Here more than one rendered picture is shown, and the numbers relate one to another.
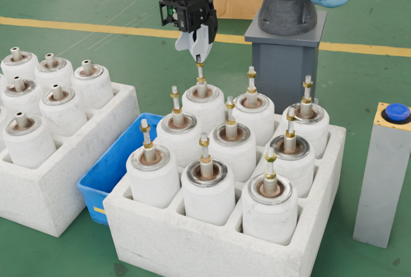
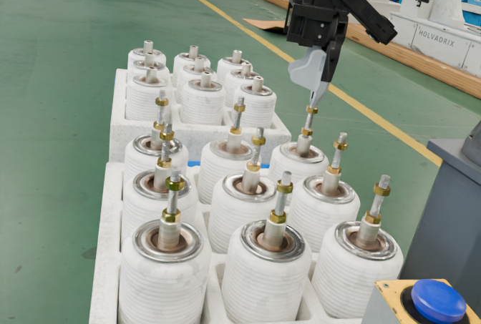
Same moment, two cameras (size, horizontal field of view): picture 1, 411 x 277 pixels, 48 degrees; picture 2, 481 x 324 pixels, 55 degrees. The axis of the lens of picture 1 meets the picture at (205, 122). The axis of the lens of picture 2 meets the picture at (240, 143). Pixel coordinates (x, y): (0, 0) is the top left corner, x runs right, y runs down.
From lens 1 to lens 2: 60 cm
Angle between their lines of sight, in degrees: 42
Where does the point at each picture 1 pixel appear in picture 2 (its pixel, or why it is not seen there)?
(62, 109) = (192, 93)
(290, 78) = (458, 237)
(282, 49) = (466, 184)
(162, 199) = not seen: hidden behind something
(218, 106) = (299, 174)
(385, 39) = not seen: outside the picture
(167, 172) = (147, 163)
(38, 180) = (113, 124)
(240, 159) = (225, 217)
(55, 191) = not seen: hidden behind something
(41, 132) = (150, 91)
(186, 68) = (411, 192)
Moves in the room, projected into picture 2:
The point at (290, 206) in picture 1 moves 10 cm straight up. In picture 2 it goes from (149, 274) to (158, 187)
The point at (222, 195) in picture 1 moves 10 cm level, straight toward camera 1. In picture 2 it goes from (142, 214) to (59, 236)
